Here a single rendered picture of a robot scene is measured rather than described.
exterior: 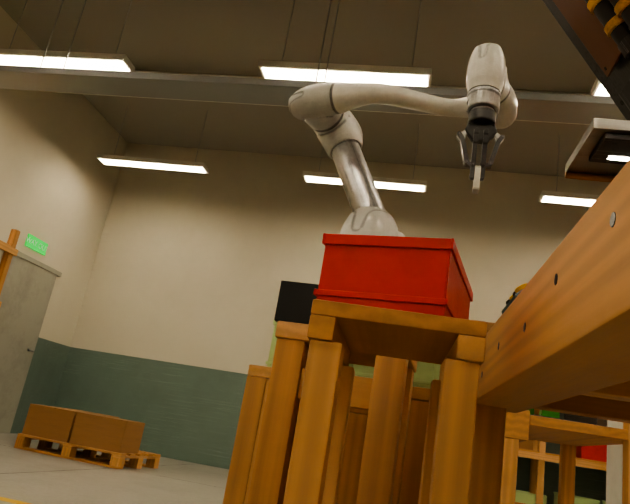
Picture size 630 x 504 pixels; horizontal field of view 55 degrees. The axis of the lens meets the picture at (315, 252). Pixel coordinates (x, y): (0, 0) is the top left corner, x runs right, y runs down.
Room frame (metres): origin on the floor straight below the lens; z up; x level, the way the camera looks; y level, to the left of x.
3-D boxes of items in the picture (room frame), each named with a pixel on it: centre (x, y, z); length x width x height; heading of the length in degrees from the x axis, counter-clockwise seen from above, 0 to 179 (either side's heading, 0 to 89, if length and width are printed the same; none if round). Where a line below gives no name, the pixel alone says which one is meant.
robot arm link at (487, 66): (1.47, -0.40, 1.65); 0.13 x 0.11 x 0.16; 148
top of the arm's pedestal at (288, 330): (1.55, -0.13, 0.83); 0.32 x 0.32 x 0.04; 75
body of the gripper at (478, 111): (1.46, -0.39, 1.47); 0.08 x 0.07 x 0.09; 80
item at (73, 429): (6.68, 1.95, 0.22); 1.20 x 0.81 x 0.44; 73
